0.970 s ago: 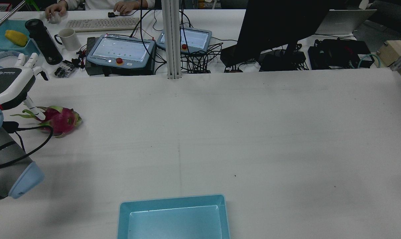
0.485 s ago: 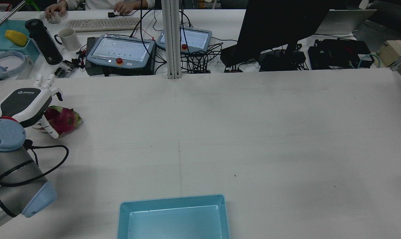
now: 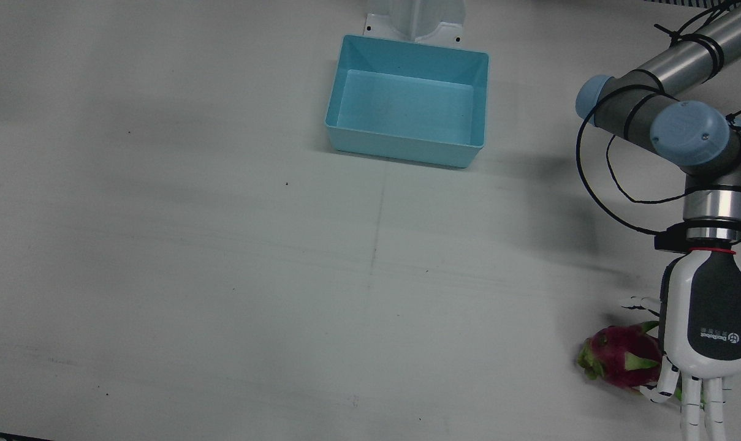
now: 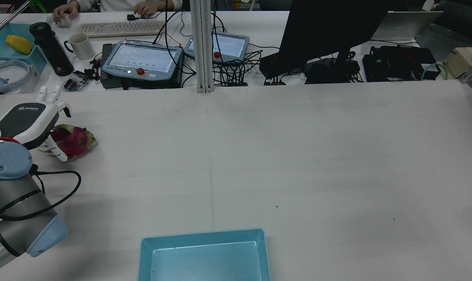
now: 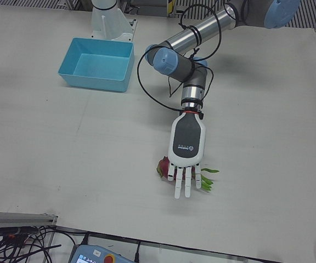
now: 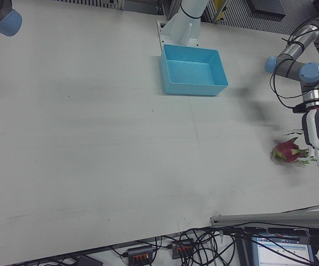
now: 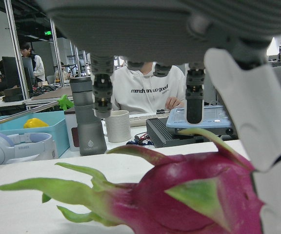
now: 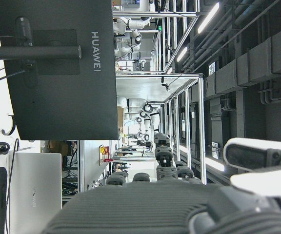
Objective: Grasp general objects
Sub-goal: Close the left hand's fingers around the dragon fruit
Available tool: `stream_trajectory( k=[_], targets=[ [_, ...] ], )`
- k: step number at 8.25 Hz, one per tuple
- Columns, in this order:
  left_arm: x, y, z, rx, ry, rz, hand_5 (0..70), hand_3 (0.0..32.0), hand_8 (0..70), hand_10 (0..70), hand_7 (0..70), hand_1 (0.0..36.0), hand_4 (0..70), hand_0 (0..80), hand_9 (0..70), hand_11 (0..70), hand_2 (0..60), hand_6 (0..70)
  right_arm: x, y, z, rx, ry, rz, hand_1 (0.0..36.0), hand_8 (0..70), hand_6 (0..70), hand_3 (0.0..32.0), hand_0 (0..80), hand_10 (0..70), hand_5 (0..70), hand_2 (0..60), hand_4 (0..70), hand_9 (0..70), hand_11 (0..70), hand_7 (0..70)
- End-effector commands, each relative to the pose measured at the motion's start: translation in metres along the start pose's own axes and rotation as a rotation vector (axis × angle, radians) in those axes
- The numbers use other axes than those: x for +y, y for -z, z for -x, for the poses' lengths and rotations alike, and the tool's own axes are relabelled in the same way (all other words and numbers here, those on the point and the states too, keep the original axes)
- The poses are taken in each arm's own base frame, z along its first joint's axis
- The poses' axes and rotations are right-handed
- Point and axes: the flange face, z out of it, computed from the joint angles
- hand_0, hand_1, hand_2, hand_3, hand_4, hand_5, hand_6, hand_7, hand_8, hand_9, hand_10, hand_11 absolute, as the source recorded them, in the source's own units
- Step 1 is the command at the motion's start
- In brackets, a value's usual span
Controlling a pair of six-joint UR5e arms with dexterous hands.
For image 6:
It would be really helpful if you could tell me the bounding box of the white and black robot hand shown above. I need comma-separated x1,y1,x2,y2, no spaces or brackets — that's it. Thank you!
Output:
284,108,319,173

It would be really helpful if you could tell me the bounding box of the pink dragon fruit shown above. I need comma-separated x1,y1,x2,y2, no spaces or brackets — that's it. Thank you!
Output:
271,136,317,167

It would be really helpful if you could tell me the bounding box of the computer monitor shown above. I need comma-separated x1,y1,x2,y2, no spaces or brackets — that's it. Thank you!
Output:
251,233,316,266

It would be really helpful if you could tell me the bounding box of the dark box behind table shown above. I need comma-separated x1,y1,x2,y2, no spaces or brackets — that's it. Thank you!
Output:
249,0,286,19

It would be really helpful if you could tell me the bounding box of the light blue plastic bin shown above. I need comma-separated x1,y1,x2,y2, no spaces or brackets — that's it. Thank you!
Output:
159,44,229,98

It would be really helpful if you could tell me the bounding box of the black hub with orange ports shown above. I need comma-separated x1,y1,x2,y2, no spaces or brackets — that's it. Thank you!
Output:
122,244,156,263
167,238,196,260

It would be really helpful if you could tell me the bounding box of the black power adapter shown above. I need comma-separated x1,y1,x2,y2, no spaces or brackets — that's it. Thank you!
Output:
74,255,104,266

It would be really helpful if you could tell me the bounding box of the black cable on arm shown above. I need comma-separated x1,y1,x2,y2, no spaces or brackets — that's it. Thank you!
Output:
269,15,319,109

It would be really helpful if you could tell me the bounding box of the aluminium profile rail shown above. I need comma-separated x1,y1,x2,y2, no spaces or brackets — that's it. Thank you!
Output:
209,203,319,229

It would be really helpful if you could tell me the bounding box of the black cable bundle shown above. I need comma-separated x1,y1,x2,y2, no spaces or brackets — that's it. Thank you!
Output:
109,226,249,266

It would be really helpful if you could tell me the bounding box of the white camera stand base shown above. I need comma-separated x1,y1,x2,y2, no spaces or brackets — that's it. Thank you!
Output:
156,0,209,48

